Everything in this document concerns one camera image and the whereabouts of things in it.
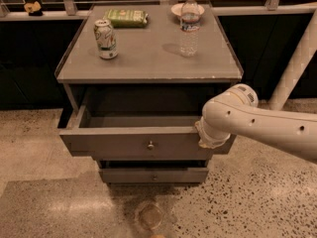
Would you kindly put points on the grey drawer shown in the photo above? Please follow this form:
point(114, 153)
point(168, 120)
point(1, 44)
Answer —
point(187, 175)
point(108, 129)

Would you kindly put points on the grey top drawer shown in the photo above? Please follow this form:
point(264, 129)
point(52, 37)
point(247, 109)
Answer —
point(108, 129)

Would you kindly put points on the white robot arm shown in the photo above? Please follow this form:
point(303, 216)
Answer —
point(236, 112)

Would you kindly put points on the clear plastic water bottle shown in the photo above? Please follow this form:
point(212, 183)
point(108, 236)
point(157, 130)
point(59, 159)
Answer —
point(189, 26)

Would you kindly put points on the green white soda can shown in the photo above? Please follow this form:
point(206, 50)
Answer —
point(105, 39)

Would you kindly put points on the green snack bag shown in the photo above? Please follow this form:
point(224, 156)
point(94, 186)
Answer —
point(124, 18)

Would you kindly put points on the white bowl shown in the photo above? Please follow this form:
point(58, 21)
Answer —
point(176, 10)

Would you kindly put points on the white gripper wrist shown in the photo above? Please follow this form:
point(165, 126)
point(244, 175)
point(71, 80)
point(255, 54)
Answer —
point(208, 137)

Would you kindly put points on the yellow object on ledge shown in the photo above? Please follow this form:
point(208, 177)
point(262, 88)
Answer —
point(33, 8)

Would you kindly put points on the grey bottom drawer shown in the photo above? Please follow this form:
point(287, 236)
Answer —
point(187, 175)

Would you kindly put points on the grey drawer cabinet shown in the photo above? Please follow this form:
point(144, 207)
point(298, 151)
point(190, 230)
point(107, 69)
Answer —
point(150, 68)

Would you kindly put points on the metal railing ledge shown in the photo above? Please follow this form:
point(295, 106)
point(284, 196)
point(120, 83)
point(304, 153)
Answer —
point(43, 14)

